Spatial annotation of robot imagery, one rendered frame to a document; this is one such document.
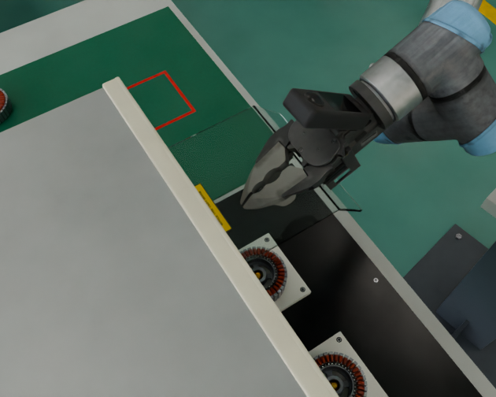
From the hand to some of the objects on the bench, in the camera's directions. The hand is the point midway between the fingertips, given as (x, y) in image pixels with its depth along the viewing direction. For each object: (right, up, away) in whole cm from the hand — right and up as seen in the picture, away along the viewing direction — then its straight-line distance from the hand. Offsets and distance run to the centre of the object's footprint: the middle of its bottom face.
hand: (248, 198), depth 70 cm
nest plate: (+15, -34, +28) cm, 46 cm away
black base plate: (+7, -27, +35) cm, 45 cm away
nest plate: (+2, -16, +39) cm, 42 cm away
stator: (+15, -33, +27) cm, 45 cm away
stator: (+2, -16, +38) cm, 41 cm away
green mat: (-46, +10, +57) cm, 74 cm away
